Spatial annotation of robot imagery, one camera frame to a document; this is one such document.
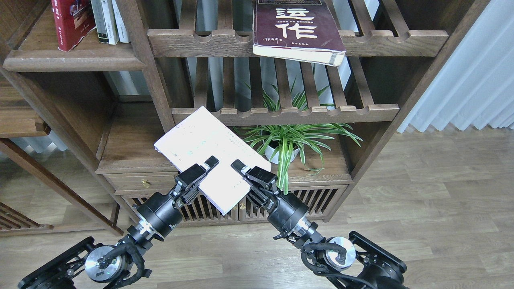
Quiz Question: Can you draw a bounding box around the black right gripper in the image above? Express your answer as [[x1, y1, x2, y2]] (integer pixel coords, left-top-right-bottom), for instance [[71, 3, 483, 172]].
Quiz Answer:
[[231, 159, 310, 240]]

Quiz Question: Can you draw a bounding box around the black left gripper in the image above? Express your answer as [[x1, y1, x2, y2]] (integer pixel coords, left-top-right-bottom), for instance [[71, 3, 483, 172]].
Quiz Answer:
[[135, 156, 220, 239]]

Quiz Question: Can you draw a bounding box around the white lavender paperback book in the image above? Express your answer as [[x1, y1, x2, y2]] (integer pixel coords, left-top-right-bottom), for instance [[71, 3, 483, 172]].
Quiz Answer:
[[154, 107, 271, 215]]

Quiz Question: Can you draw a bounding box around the red paperback book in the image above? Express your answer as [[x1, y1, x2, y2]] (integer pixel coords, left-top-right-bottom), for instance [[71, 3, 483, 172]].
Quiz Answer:
[[51, 0, 96, 51]]

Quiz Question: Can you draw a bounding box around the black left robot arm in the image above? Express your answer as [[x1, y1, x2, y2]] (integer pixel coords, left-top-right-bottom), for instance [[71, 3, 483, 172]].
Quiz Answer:
[[18, 156, 219, 289]]

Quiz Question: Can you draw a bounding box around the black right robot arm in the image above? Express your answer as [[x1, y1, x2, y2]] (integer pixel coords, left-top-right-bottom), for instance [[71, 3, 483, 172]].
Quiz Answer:
[[231, 160, 406, 289]]

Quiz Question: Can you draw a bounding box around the white plant pot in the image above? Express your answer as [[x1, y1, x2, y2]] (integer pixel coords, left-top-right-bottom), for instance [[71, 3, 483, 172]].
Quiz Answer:
[[264, 141, 300, 165]]

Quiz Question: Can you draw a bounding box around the left slatted cabinet door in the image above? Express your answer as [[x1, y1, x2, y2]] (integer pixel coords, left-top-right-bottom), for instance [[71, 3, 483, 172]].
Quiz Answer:
[[120, 191, 239, 227]]

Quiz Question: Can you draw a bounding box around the slatted cabinet door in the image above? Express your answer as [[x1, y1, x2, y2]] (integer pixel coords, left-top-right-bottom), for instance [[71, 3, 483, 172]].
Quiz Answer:
[[120, 191, 239, 227], [238, 185, 348, 223]]

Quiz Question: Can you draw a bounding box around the green spider plant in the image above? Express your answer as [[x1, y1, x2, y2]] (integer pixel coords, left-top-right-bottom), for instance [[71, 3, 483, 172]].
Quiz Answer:
[[233, 76, 363, 195]]

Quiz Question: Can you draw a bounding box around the small wooden drawer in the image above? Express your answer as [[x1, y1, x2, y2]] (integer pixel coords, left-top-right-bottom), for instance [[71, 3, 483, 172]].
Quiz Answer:
[[104, 171, 178, 192]]

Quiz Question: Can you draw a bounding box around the right slatted cabinet door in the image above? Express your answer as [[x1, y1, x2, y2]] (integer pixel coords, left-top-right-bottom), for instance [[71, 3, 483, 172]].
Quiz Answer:
[[238, 185, 348, 223]]

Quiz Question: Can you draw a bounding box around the dark wooden bookshelf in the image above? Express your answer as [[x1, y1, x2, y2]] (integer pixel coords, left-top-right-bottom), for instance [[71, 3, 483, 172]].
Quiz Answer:
[[1, 0, 490, 210]]

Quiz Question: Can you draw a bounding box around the maroon book with white characters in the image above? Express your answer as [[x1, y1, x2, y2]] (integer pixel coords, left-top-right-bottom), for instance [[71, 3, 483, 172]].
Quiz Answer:
[[252, 0, 346, 67]]

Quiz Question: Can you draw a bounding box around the white upright book right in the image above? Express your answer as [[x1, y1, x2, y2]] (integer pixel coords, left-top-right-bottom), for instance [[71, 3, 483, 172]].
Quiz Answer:
[[112, 0, 130, 43]]

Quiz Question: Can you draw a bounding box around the white upright book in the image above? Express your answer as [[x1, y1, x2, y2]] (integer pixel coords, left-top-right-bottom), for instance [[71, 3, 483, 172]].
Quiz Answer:
[[112, 0, 130, 43], [100, 0, 119, 45]]

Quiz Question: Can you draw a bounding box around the white upright book middle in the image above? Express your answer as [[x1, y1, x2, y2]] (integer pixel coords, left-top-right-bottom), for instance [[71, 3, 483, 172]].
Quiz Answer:
[[100, 0, 119, 45]]

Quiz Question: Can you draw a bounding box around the grey upright book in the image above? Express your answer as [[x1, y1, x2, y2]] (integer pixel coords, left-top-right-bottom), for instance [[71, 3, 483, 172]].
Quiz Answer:
[[90, 0, 108, 43]]

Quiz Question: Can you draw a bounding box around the white window curtain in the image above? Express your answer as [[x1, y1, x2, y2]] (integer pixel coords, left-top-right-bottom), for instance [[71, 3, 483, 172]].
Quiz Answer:
[[397, 0, 514, 133]]

